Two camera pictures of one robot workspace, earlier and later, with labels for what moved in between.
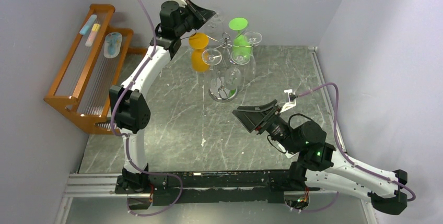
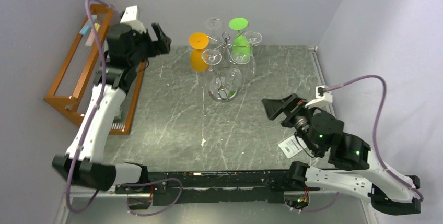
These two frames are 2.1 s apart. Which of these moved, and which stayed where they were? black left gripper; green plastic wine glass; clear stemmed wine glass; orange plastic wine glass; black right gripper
Moved: black right gripper; black left gripper
Stayed: green plastic wine glass; clear stemmed wine glass; orange plastic wine glass
